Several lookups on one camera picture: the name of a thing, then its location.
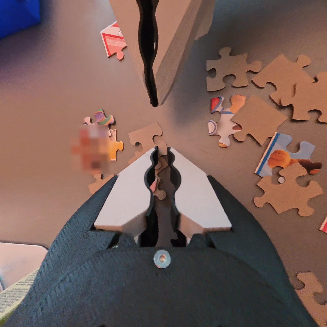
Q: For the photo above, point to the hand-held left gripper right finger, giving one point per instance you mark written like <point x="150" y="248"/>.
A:
<point x="201" y="201"/>

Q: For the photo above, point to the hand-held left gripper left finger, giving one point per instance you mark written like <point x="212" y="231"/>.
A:
<point x="125" y="201"/>

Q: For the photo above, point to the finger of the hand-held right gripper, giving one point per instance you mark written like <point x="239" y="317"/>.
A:
<point x="176" y="30"/>
<point x="125" y="20"/>

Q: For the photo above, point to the red pink striped puzzle piece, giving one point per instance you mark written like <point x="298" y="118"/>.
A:
<point x="112" y="42"/>

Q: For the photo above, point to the plain brown puzzle piece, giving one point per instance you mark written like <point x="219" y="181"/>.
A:
<point x="230" y="69"/>
<point x="288" y="194"/>
<point x="258" y="120"/>
<point x="161" y="195"/>
<point x="99" y="182"/>
<point x="281" y="74"/>
<point x="309" y="288"/>
<point x="309" y="99"/>
<point x="145" y="135"/>

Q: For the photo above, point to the colourful cardboard puzzle box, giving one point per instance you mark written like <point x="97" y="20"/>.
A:
<point x="15" y="293"/>

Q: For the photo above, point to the pink lilac puzzle piece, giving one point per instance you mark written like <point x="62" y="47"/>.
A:
<point x="154" y="186"/>

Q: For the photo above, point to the white orange blue puzzle piece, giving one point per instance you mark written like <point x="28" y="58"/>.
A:
<point x="224" y="125"/>

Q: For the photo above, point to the blue orange dog puzzle piece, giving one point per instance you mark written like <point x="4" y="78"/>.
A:
<point x="278" y="150"/>

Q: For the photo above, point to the blue plastic bin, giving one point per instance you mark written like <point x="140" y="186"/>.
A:
<point x="18" y="15"/>

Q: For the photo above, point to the blue framed white puzzle piece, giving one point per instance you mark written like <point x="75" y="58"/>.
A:
<point x="324" y="226"/>

